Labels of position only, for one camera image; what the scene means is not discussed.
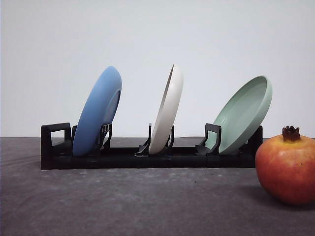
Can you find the red pomegranate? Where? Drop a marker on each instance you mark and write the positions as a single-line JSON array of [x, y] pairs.
[[285, 166]]

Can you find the black plate rack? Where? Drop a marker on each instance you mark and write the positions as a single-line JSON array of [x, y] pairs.
[[58, 140]]

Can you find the white plate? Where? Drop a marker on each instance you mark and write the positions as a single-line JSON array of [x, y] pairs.
[[167, 112]]

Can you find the green plate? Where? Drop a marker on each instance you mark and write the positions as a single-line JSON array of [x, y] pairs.
[[242, 114]]

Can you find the blue plate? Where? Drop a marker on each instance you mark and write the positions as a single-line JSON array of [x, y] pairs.
[[98, 109]]

